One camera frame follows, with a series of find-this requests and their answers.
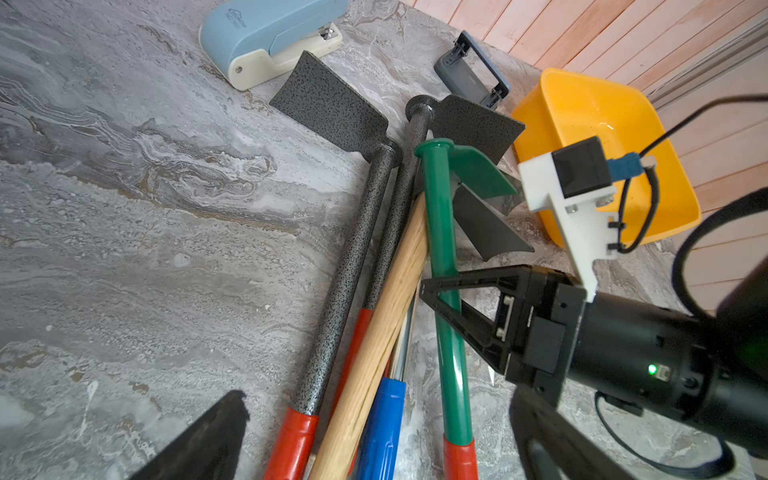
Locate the green hoe red grip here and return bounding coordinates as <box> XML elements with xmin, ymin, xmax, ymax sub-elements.
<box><xmin>414</xmin><ymin>138</ymin><xmax>518</xmax><ymax>479</ymax></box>

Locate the speckled hoe outer red grip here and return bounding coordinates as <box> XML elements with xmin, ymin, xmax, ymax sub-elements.
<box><xmin>264</xmin><ymin>51</ymin><xmax>403</xmax><ymax>479</ymax></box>

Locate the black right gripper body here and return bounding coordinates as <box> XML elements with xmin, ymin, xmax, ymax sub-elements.
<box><xmin>494</xmin><ymin>265</ymin><xmax>586</xmax><ymax>407</ymax></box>

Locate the speckled hoe inner red grip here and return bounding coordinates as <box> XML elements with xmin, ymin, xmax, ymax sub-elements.
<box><xmin>351</xmin><ymin>95</ymin><xmax>533</xmax><ymax>472</ymax></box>

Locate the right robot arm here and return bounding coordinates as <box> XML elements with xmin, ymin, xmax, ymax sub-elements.
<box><xmin>420</xmin><ymin>189</ymin><xmax>767</xmax><ymax>456</ymax></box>

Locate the yellow plastic storage box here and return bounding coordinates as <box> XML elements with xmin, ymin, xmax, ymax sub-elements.
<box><xmin>511</xmin><ymin>68</ymin><xmax>701</xmax><ymax>244</ymax></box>

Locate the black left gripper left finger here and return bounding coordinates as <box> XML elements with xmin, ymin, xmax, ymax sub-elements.
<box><xmin>131</xmin><ymin>390</ymin><xmax>249</xmax><ymax>479</ymax></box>

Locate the light blue stapler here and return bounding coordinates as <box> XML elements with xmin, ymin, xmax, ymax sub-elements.
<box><xmin>198</xmin><ymin>0</ymin><xmax>348</xmax><ymax>91</ymax></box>

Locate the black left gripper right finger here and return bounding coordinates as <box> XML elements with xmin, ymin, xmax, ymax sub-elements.
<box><xmin>509</xmin><ymin>385</ymin><xmax>631</xmax><ymax>479</ymax></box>

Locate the speckled hoe red grip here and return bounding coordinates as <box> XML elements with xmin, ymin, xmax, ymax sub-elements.
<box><xmin>264</xmin><ymin>51</ymin><xmax>403</xmax><ymax>479</ymax></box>
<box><xmin>351</xmin><ymin>95</ymin><xmax>533</xmax><ymax>472</ymax></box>

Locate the wooden handle hoe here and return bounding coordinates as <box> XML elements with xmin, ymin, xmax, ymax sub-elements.
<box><xmin>307</xmin><ymin>179</ymin><xmax>535</xmax><ymax>480</ymax></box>

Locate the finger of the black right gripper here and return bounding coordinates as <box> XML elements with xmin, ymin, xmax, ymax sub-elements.
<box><xmin>420</xmin><ymin>265</ymin><xmax>528</xmax><ymax>372</ymax></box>

